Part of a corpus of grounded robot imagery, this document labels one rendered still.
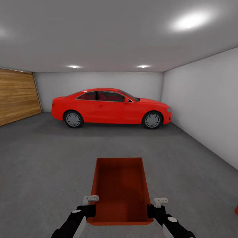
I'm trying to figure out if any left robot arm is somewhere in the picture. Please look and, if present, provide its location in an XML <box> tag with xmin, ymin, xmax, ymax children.
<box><xmin>51</xmin><ymin>195</ymin><xmax>99</xmax><ymax>238</ymax></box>

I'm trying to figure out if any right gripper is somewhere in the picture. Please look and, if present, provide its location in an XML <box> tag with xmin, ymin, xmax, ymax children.
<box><xmin>147</xmin><ymin>205</ymin><xmax>166</xmax><ymax>221</ymax></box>

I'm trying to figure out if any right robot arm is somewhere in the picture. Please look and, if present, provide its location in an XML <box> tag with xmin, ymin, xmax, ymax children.
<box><xmin>147</xmin><ymin>198</ymin><xmax>196</xmax><ymax>238</ymax></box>

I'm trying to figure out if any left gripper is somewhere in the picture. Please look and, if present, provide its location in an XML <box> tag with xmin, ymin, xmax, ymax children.
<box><xmin>77</xmin><ymin>204</ymin><xmax>96</xmax><ymax>219</ymax></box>

